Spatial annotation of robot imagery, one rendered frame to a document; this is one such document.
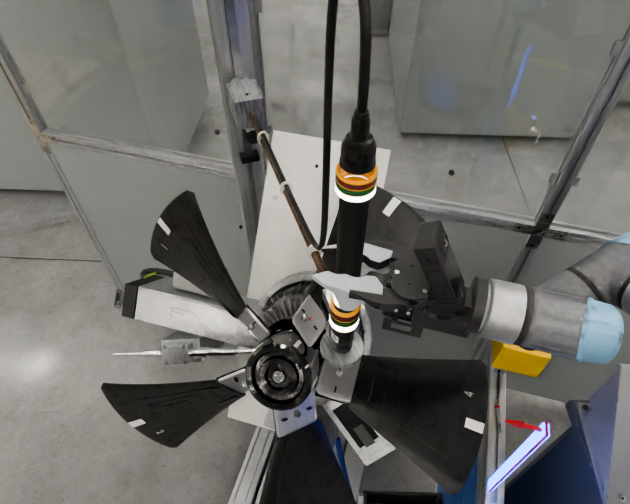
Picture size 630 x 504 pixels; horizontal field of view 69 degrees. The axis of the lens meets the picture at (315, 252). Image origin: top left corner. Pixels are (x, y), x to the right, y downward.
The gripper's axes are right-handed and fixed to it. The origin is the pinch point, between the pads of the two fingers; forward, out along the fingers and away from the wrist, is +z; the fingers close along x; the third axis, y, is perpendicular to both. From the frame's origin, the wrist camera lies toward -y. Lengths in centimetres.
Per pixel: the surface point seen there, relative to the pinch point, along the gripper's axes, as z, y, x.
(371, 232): -3.5, 10.2, 16.4
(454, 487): -25.5, 36.1, -11.2
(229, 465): 39, 149, 8
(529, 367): -41, 47, 21
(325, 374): -0.8, 29.8, -1.0
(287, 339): 6.5, 23.5, 0.4
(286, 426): 4.2, 37.8, -8.8
